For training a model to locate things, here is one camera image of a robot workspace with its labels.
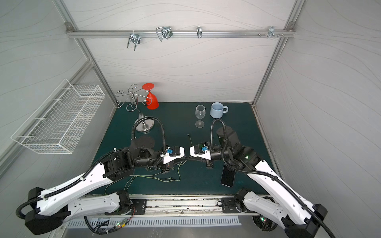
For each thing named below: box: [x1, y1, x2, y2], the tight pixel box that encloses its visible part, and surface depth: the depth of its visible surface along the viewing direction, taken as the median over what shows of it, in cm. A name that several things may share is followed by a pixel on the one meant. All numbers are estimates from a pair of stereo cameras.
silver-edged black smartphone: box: [220, 163, 236, 188], surface depth 85 cm
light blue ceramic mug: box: [209, 102, 229, 119], surface depth 113 cm
